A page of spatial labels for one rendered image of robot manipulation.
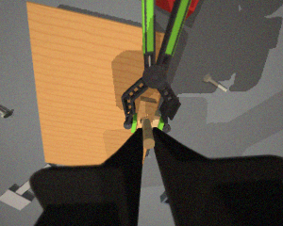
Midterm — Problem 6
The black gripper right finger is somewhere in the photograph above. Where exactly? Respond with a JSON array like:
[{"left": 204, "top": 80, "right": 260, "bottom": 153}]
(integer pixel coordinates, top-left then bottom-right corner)
[{"left": 152, "top": 127, "right": 283, "bottom": 226}]

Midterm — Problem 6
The tan wooden dowel pin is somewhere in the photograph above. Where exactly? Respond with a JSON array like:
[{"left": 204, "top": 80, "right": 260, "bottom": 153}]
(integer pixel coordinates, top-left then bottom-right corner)
[{"left": 141, "top": 118, "right": 155, "bottom": 149}]

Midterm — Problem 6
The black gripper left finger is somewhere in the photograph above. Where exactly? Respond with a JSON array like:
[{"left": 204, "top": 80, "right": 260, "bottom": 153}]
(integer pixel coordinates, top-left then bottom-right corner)
[{"left": 29, "top": 128, "right": 143, "bottom": 226}]

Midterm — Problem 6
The red shallow tray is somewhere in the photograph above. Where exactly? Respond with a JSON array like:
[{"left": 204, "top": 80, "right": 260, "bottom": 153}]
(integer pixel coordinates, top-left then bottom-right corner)
[{"left": 156, "top": 0, "right": 199, "bottom": 20}]

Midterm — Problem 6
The light wooden board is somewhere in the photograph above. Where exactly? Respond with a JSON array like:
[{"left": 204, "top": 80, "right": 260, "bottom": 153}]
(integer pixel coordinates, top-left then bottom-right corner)
[{"left": 26, "top": 1, "right": 144, "bottom": 166}]

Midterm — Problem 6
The black and green spring clamp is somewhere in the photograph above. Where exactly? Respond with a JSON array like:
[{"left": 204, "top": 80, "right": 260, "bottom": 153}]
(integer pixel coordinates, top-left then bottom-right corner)
[{"left": 121, "top": 0, "right": 191, "bottom": 133}]

